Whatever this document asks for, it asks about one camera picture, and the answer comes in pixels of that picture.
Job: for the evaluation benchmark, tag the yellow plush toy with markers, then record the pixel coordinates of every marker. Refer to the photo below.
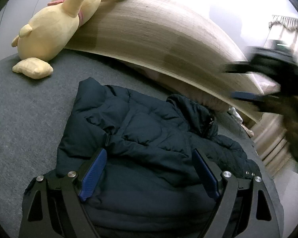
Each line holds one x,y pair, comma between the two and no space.
48,32

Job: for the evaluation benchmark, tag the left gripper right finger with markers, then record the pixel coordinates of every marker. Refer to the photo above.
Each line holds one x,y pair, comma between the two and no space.
243,206

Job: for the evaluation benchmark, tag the grey bed sheet mattress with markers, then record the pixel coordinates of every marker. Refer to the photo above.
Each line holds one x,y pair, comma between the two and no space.
34,115

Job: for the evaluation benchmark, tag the dark navy puffer jacket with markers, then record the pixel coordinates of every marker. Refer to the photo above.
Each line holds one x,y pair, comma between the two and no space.
149,187

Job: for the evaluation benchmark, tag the beige wooden headboard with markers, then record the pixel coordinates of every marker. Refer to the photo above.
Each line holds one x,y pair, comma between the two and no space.
174,45

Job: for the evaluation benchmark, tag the cream curtain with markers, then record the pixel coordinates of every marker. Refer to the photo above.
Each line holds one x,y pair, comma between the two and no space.
285,29

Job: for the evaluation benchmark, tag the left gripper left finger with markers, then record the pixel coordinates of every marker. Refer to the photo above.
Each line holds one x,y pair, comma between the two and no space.
54,207

